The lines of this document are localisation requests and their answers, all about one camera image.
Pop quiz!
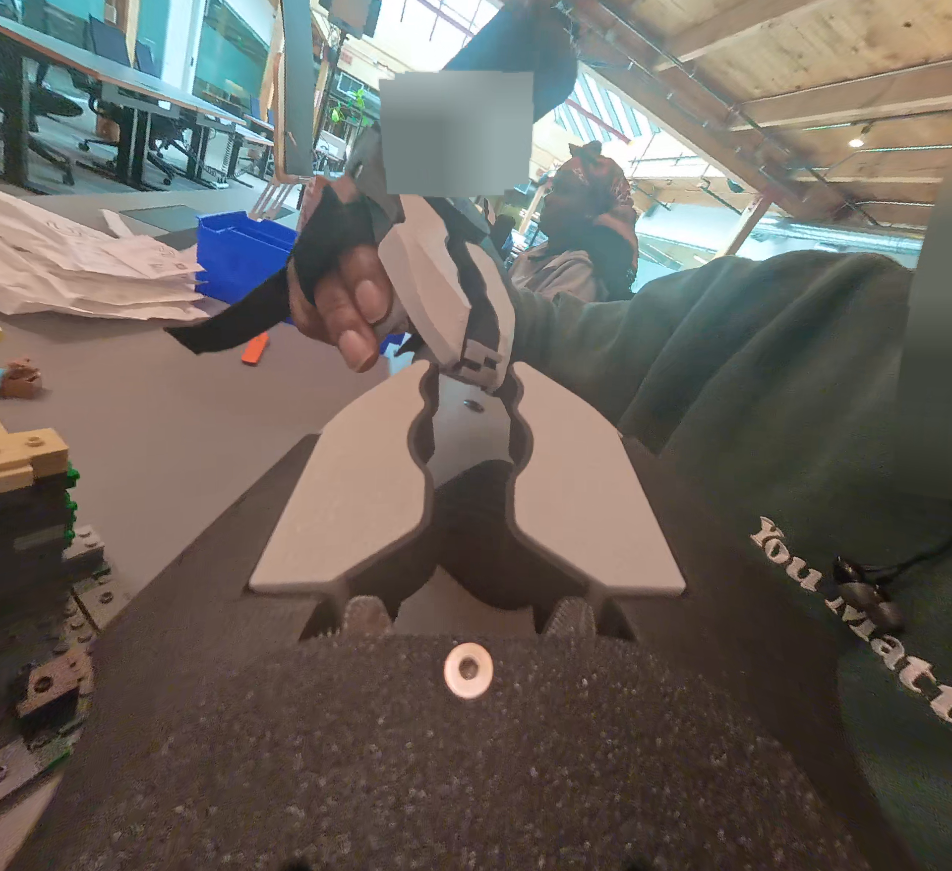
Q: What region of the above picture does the long office desk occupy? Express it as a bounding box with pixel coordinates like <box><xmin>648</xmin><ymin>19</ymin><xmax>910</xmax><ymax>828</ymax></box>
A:
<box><xmin>0</xmin><ymin>16</ymin><xmax>276</xmax><ymax>191</ymax></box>

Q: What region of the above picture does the grey desk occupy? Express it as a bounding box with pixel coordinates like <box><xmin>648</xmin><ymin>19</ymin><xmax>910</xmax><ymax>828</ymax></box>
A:
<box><xmin>0</xmin><ymin>183</ymin><xmax>428</xmax><ymax>871</ymax></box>

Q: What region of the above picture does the white paper bag pile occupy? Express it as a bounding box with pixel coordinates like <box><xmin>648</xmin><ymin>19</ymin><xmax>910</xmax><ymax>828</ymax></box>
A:
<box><xmin>0</xmin><ymin>190</ymin><xmax>211</xmax><ymax>325</ymax></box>

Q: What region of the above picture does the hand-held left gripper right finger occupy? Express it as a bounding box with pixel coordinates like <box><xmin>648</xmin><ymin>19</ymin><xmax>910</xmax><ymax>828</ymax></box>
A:
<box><xmin>506</xmin><ymin>361</ymin><xmax>687</xmax><ymax>631</ymax></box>

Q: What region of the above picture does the blue plastic bin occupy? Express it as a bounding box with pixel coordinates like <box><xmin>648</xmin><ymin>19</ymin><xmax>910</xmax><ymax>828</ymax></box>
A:
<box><xmin>195</xmin><ymin>211</ymin><xmax>300</xmax><ymax>322</ymax></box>

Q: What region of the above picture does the grey striped small brick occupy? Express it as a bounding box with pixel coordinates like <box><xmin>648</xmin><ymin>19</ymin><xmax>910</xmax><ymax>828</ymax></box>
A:
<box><xmin>448</xmin><ymin>339</ymin><xmax>505</xmax><ymax>395</ymax></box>

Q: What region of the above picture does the toy brick building model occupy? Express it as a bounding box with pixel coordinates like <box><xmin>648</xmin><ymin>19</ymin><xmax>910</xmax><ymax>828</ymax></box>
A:
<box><xmin>0</xmin><ymin>428</ymin><xmax>135</xmax><ymax>805</ymax></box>

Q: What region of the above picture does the brown toy figure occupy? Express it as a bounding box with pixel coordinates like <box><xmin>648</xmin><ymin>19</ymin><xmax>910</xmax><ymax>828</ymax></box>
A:
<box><xmin>0</xmin><ymin>356</ymin><xmax>43</xmax><ymax>400</ymax></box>

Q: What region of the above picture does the person's torso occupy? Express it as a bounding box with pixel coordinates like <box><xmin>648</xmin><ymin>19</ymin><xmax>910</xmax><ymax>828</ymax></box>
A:
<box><xmin>654</xmin><ymin>440</ymin><xmax>952</xmax><ymax>871</ymax></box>

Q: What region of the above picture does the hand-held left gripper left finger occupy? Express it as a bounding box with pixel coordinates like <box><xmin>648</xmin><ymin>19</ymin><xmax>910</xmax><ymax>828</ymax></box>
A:
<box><xmin>248</xmin><ymin>359</ymin><xmax>441</xmax><ymax>623</ymax></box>

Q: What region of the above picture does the person's right hand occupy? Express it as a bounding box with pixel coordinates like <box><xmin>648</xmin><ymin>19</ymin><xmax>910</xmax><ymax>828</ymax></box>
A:
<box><xmin>286</xmin><ymin>242</ymin><xmax>395</xmax><ymax>374</ymax></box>

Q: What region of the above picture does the studio light panel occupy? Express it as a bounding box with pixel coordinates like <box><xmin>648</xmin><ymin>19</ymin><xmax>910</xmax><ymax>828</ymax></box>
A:
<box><xmin>318</xmin><ymin>0</ymin><xmax>382</xmax><ymax>39</ymax></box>

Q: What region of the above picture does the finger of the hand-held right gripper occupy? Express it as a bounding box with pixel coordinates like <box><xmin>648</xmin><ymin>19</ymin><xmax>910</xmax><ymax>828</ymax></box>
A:
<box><xmin>379</xmin><ymin>196</ymin><xmax>472</xmax><ymax>367</ymax></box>
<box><xmin>446</xmin><ymin>217</ymin><xmax>517</xmax><ymax>368</ymax></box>

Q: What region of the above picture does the black backdrop board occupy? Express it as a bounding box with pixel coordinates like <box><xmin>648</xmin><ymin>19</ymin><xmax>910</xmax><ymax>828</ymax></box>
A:
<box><xmin>265</xmin><ymin>0</ymin><xmax>319</xmax><ymax>180</ymax></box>

